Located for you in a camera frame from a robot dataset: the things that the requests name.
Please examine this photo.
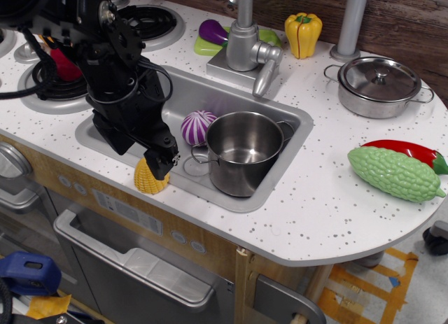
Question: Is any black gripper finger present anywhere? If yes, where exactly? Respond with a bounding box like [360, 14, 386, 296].
[144, 150, 180, 180]

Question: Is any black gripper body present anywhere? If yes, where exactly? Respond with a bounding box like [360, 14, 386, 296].
[85, 57, 179, 167]

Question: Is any yellow toy corn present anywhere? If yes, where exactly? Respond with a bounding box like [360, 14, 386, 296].
[134, 158, 170, 195]

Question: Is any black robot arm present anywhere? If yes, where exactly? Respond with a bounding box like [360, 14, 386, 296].
[1, 0, 179, 180]

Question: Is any grey toy sink basin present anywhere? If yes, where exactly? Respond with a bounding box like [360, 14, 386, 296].
[74, 65, 314, 213]

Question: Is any open steel pot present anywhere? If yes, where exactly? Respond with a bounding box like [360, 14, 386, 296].
[190, 111, 295, 197]

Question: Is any steel pot with lid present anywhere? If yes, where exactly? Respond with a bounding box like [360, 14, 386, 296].
[323, 57, 435, 119]

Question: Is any purple white striped toy vegetable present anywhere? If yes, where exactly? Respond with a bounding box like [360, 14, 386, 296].
[181, 110, 217, 146]

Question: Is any red toy vegetable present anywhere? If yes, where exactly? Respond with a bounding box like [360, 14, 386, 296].
[50, 49, 82, 81]

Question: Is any front stove burner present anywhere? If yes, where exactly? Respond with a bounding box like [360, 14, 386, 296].
[17, 63, 92, 115]

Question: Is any stove burner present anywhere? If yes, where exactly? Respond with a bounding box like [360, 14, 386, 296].
[118, 5, 186, 52]
[17, 63, 92, 115]

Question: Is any rear stove burner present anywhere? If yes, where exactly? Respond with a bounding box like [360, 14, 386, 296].
[118, 5, 186, 52]

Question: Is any green toy cutting board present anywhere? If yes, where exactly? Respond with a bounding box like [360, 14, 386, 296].
[194, 29, 282, 57]

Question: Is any purple toy eggplant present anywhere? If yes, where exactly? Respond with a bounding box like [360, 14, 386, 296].
[199, 20, 228, 47]

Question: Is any grey stove knob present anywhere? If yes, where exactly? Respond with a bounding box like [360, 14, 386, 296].
[13, 43, 40, 64]

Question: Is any grey dishwasher door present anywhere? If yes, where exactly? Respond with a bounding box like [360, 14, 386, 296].
[53, 209, 234, 323]

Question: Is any silver toy faucet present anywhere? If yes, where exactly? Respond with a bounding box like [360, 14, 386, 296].
[206, 0, 283, 97]

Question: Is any grey oven door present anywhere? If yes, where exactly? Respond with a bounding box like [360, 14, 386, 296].
[0, 141, 102, 313]

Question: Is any blue clamp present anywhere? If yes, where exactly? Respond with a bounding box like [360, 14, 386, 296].
[1, 251, 62, 296]

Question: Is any grey cabinet door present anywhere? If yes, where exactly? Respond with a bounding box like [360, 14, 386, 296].
[253, 275, 327, 323]

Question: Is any yellow toy bell pepper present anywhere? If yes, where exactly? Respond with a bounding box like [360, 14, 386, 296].
[284, 13, 323, 59]

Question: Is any green toy bitter gourd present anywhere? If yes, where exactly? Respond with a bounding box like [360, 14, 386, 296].
[347, 146, 446, 203]

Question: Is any red toy chili pepper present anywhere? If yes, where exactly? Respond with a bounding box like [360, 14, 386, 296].
[363, 139, 447, 175]

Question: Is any black caster wheel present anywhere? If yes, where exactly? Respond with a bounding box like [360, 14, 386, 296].
[423, 220, 447, 255]

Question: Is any black cable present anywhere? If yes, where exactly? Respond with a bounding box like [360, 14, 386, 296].
[0, 26, 59, 101]

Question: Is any grey vertical post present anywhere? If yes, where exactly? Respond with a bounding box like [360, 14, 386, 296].
[330, 0, 367, 62]

